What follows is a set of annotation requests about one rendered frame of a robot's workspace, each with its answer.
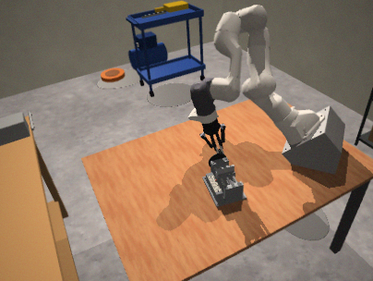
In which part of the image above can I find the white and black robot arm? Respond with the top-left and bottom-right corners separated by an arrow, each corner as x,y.
188,5 -> 325,145

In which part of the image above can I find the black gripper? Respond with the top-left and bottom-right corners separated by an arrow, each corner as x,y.
200,118 -> 225,154

